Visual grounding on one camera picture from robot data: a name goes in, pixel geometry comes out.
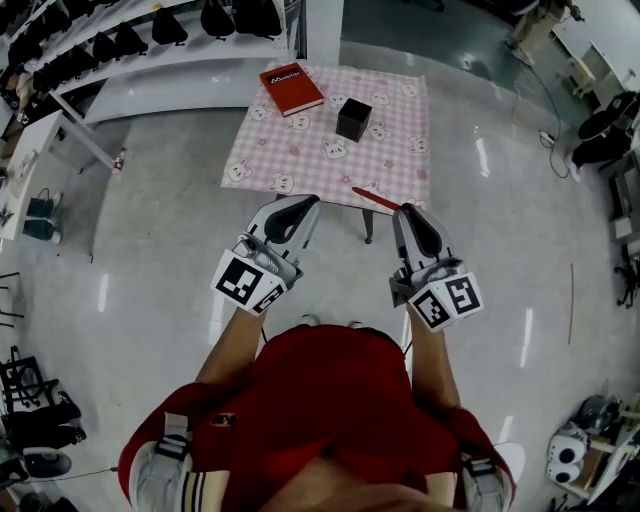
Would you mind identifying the white shelf rack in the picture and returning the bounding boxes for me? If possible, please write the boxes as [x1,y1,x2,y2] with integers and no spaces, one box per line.
[0,0,307,127]

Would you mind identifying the red pen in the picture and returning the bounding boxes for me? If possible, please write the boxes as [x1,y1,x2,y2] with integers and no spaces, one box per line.
[352,186,412,215]

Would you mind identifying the person's left forearm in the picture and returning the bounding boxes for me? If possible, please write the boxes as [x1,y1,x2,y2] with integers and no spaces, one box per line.
[194,303,274,387]

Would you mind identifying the red hardcover book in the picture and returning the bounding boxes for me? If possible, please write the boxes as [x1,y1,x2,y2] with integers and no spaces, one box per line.
[259,61,325,119]

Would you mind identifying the person's left grey shoulder strap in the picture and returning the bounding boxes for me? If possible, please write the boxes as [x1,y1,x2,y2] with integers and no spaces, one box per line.
[128,412,197,512]

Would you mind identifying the white storage shelf unit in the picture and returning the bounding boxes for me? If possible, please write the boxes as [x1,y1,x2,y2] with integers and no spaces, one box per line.
[569,394,640,504]

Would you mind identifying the person's grey shoulder strap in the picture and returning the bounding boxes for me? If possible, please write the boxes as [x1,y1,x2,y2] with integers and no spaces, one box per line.
[128,412,197,512]
[459,452,507,512]

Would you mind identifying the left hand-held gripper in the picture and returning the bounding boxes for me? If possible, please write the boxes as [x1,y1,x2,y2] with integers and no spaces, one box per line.
[210,193,322,315]

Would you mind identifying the white side table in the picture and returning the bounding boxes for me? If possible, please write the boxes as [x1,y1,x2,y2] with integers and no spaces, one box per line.
[0,109,119,242]

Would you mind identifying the person's right forearm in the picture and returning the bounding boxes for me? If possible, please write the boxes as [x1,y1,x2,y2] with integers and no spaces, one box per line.
[405,304,462,410]

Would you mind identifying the dark blue bag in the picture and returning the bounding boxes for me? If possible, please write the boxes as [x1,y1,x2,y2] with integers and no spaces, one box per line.
[22,187,64,245]

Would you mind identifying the black square pen holder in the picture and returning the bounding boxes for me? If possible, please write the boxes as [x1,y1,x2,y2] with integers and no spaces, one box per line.
[335,97,374,144]

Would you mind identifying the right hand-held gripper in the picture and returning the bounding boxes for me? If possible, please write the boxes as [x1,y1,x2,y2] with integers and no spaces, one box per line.
[388,202,485,333]

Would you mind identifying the grey round chair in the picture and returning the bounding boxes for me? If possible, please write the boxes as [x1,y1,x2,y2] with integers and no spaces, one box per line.
[22,447,73,479]

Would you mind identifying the pink checkered tablecloth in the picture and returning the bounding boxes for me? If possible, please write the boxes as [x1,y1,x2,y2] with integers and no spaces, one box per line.
[220,62,432,212]

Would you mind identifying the white round-eyed toy head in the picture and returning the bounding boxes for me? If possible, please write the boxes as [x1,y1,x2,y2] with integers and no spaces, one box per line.
[544,422,591,484]

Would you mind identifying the row of black bags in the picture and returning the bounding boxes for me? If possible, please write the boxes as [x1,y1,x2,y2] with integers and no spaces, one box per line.
[0,0,284,95]

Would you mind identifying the person's red shirt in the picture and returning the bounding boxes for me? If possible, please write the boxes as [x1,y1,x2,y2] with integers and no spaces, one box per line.
[118,323,517,512]

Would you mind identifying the person's right grey shoulder strap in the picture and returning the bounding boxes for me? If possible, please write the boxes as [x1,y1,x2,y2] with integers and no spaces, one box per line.
[459,452,507,512]

